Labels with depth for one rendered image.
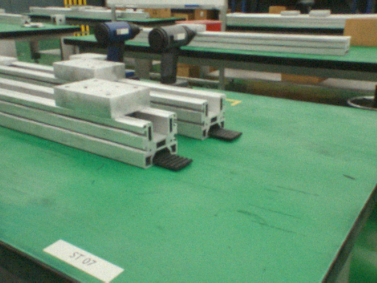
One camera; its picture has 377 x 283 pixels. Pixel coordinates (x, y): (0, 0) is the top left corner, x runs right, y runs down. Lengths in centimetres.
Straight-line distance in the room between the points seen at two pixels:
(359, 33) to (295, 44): 50
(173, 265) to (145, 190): 20
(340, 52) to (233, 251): 179
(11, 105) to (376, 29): 210
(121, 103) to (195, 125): 19
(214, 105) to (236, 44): 149
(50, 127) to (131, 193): 32
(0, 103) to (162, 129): 42
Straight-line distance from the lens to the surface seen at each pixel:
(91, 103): 78
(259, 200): 63
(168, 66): 111
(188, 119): 88
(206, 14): 1208
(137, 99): 79
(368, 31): 264
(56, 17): 440
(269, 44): 233
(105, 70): 107
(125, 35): 130
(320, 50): 224
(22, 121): 99
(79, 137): 84
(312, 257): 53
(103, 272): 49
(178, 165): 73
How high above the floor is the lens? 108
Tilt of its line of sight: 20 degrees down
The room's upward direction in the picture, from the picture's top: straight up
